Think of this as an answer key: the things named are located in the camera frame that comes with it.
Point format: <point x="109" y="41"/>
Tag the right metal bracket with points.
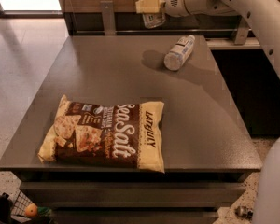
<point x="240" y="34"/>

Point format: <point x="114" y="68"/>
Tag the black white striped object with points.
<point x="244" y="212"/>

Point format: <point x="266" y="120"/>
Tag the silver 7up can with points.
<point x="153" y="20"/>

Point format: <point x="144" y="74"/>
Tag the Sea Salt chips bag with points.
<point x="118" y="136"/>

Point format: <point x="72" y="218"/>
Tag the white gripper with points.
<point x="176" y="1"/>

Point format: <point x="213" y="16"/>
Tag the metal bracket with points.
<point x="108" y="17"/>
<point x="240" y="34"/>

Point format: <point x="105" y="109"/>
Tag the black wire basket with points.
<point x="19" y="202"/>

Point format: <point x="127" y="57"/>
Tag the left metal bracket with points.
<point x="108" y="17"/>

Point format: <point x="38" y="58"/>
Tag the orange fruit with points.
<point x="31" y="210"/>

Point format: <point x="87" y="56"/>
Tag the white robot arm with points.
<point x="263" y="18"/>

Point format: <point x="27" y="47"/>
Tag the white slim can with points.
<point x="178" y="54"/>

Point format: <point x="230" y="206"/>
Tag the black round container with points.
<point x="5" y="209"/>

